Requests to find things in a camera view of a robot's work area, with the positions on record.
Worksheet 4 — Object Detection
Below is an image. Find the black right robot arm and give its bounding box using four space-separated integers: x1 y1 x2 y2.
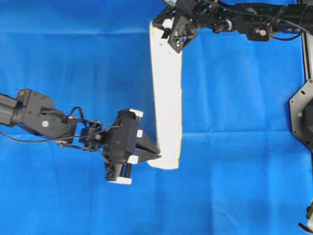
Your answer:
152 0 313 53

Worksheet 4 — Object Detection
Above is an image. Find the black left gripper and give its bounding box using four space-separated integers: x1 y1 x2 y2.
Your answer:
103 109 161 184

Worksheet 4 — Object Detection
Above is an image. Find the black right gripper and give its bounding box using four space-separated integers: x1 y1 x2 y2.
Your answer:
152 0 198 53

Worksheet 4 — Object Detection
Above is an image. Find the black mounting base plate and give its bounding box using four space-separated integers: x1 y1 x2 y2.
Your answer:
290 79 313 153

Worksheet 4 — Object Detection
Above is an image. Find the yellow checked towel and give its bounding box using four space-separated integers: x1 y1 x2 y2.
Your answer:
148 24 182 170

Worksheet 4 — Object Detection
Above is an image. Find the blue table cloth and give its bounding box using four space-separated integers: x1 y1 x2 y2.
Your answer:
0 0 313 235

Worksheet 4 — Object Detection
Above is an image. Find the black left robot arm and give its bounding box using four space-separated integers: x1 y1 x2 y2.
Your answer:
0 89 161 185

